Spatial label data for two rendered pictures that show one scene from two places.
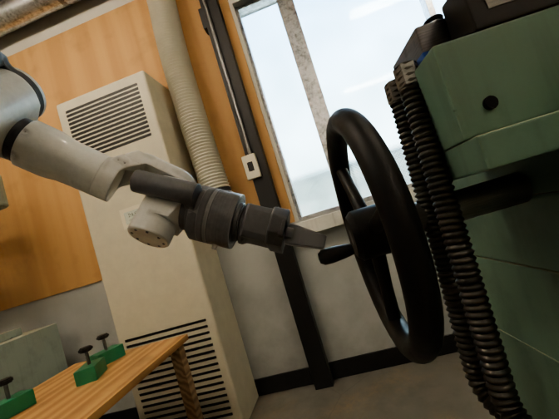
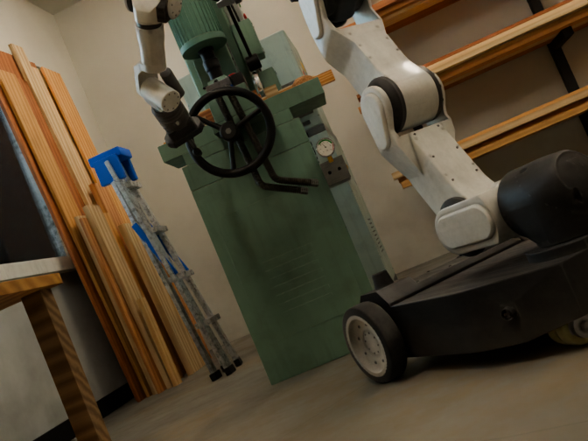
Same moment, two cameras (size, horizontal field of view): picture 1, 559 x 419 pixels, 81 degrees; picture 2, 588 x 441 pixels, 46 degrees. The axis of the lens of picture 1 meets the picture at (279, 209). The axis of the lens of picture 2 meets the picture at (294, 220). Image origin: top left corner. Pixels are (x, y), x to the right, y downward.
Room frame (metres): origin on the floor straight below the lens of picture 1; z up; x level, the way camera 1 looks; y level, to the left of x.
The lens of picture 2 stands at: (0.31, 2.07, 0.36)
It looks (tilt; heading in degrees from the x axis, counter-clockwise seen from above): 3 degrees up; 270
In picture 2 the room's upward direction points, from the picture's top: 23 degrees counter-clockwise
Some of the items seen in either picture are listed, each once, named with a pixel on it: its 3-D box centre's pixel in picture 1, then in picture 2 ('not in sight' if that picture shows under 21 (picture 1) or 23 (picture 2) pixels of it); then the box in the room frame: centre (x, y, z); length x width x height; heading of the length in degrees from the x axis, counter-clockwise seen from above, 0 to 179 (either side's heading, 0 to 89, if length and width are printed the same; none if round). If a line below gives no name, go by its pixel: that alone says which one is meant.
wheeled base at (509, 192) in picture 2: not in sight; (500, 253); (-0.10, 0.46, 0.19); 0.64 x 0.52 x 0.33; 116
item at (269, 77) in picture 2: not in sight; (269, 87); (0.20, -0.61, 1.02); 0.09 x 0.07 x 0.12; 176
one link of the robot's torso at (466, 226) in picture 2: not in sight; (493, 214); (-0.11, 0.48, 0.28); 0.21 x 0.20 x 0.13; 116
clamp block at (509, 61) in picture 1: (481, 98); (233, 106); (0.35, -0.24, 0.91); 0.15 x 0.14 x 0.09; 176
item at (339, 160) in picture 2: not in sight; (336, 171); (0.11, -0.28, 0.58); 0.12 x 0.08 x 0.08; 86
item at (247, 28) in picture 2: not in sight; (248, 41); (0.20, -0.64, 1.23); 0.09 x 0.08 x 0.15; 86
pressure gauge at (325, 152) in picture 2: not in sight; (326, 150); (0.12, -0.21, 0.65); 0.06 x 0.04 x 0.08; 176
